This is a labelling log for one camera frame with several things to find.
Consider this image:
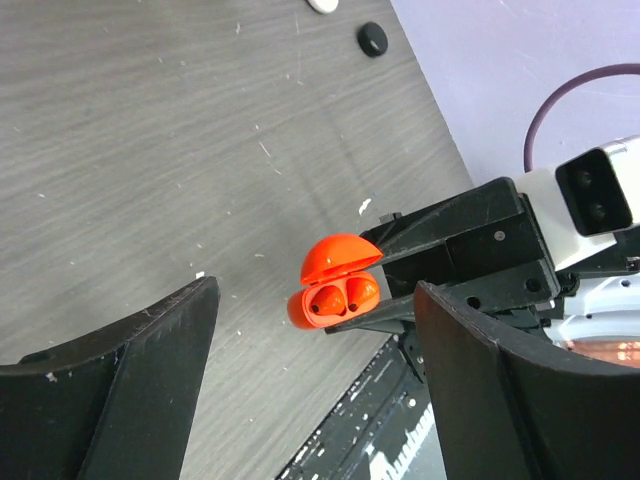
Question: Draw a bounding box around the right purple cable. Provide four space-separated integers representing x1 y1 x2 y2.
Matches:
523 63 640 174

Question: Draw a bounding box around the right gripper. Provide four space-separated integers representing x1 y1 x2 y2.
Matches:
324 177 561 334

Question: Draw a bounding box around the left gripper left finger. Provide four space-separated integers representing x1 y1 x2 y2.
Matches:
1 276 220 479

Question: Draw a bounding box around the orange earbud case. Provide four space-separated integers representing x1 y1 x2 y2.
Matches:
287 233 384 330

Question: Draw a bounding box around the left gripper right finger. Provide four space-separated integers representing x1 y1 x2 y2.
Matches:
414 282 639 479

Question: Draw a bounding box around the pink plastic basket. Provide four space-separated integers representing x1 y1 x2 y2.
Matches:
557 340 640 368

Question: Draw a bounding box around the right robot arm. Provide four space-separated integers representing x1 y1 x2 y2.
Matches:
337 171 639 341

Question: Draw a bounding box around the orange earbud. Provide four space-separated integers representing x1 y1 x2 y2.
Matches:
346 276 380 313
310 285 346 316

